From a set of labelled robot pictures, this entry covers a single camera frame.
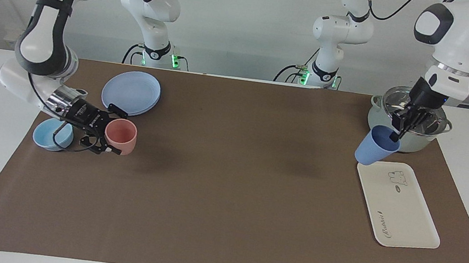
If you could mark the blue plastic cup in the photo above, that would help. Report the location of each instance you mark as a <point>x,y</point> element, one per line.
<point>372,149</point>

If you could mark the cream tray with rabbit print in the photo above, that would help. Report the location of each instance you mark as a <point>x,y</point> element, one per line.
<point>396,207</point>

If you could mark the steel pot with glass lid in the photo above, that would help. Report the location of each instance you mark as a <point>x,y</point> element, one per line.
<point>418,144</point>

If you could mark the glass pot lid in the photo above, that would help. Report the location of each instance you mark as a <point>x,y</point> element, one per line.
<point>395,100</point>

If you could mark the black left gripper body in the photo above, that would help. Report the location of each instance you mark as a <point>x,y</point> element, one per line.
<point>425,97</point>

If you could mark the light blue bowl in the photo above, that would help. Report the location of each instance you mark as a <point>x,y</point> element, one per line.
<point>46,136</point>

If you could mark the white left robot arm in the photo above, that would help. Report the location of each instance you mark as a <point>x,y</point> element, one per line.
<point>459,39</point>

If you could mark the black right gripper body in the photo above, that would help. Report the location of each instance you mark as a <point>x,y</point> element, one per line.
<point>87,115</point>

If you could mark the pink plastic cup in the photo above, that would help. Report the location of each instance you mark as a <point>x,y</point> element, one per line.
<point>121,137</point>

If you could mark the brown paper table mat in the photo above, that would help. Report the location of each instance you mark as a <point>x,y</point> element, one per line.
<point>230,194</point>

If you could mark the white power strip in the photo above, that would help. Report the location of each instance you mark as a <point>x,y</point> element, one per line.
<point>10,36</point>

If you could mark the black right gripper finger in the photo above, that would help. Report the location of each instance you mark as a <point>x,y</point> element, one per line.
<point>101,146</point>
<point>117,111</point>

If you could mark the pale blue round plate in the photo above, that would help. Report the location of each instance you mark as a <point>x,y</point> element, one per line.
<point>131,90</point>

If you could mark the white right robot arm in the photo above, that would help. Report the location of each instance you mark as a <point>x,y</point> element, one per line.
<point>45,34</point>

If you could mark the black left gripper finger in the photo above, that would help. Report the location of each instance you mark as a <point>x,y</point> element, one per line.
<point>416,119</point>
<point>398,123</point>

